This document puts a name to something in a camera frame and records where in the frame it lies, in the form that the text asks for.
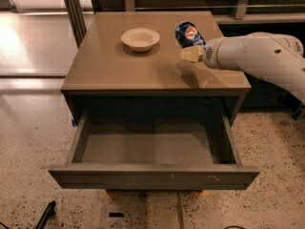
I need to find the blue pepsi can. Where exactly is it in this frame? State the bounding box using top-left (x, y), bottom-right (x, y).
top-left (174, 21), bottom-right (206, 48)

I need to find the open grey top drawer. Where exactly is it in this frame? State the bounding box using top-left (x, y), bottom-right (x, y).
top-left (49, 112), bottom-right (259, 191)

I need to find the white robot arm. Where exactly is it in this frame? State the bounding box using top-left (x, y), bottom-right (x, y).
top-left (181, 32), bottom-right (305, 104)

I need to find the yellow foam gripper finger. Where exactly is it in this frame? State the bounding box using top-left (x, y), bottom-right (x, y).
top-left (181, 46), bottom-right (204, 63)

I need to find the black stand leg on floor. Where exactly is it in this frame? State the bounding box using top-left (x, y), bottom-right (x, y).
top-left (34, 200), bottom-right (56, 229)

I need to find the grey cabinet with counter top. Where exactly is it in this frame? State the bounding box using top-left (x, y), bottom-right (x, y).
top-left (61, 11), bottom-right (251, 120)

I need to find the white ceramic bowl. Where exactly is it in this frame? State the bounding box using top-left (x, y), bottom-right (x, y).
top-left (121, 28), bottom-right (160, 52)

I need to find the metal railing frame behind cabinet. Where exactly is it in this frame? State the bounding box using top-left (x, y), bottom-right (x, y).
top-left (89, 0), bottom-right (305, 40)

